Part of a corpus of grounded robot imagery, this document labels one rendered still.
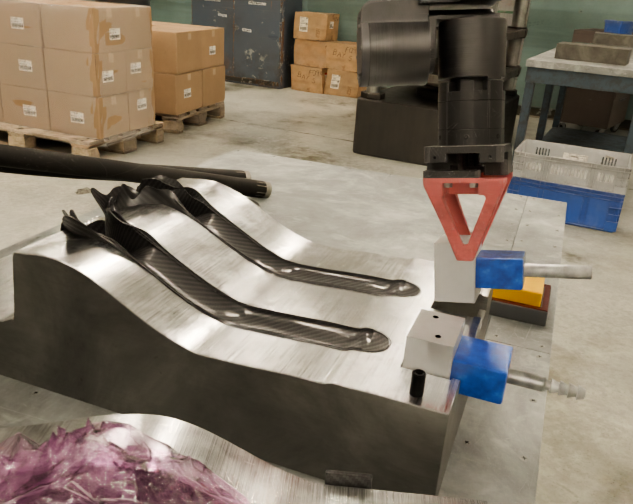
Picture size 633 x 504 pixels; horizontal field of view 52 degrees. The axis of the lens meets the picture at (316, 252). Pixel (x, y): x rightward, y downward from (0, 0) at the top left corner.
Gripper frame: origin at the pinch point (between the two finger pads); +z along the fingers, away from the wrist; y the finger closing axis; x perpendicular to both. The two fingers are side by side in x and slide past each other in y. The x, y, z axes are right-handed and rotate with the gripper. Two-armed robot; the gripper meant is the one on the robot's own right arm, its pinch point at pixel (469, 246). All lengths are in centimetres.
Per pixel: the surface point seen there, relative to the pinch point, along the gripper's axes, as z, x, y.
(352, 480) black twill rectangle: 11.7, -4.4, 22.5
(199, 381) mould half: 8.6, -18.7, 16.8
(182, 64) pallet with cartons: -66, -259, -380
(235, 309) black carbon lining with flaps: 4.8, -19.2, 9.3
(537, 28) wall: -109, -16, -641
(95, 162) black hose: -7, -55, -18
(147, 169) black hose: -6, -51, -25
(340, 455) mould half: 13.4, -7.2, 16.4
